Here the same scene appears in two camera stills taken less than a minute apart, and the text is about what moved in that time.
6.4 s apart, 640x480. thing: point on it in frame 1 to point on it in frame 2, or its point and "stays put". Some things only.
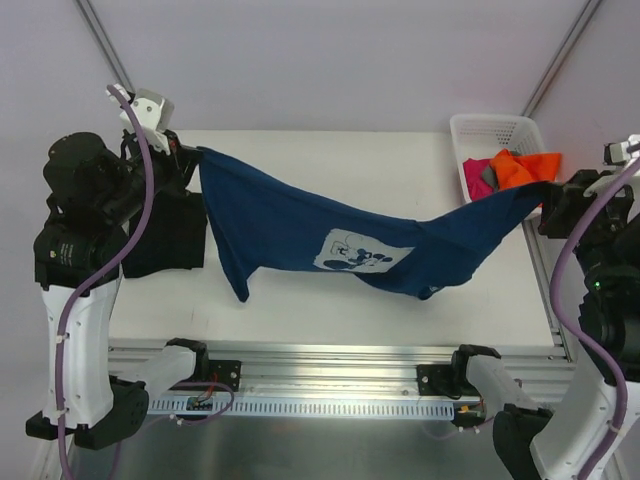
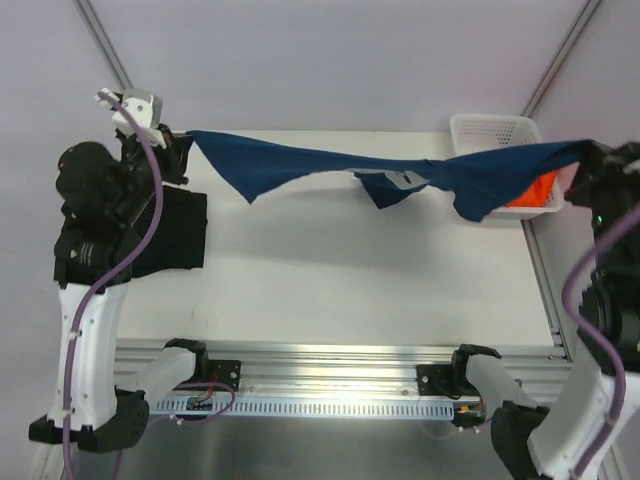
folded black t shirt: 174,238 stays put
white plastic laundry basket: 480,136 stays put
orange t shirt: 512,170 to 536,194
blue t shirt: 255,209 to 486,184
